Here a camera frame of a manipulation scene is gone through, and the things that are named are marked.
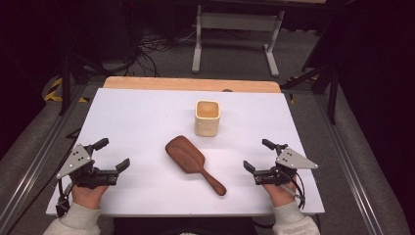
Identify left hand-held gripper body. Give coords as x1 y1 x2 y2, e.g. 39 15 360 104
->
56 143 119 191

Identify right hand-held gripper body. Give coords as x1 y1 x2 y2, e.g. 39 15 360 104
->
254 143 319 187

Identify brown wooden hairbrush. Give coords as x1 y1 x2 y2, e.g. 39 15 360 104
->
164 134 228 197

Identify cream square cup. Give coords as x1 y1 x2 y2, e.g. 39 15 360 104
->
194 99 221 138

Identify person's left hand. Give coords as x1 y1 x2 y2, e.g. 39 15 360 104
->
70 183 110 211

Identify person's right hand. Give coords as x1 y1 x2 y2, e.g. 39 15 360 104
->
261 177 299 209

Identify black metal stand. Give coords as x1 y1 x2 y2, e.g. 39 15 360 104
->
48 48 109 117
281 48 341 125

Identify yellow black hazard tape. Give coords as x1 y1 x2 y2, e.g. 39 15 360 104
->
43 76 90 104

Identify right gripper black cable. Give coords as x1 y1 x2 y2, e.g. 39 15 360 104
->
283 167 307 211

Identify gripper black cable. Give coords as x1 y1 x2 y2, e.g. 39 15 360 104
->
283 167 307 211
54 177 74 218

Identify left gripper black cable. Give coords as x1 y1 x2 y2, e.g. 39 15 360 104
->
54 177 74 218

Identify aluminium rail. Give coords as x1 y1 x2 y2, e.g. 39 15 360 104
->
0 83 88 233
313 94 386 235

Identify black floor cables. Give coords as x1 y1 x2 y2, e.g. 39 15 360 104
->
107 27 200 78

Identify grey metal table frame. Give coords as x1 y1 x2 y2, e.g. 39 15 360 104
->
191 3 286 78

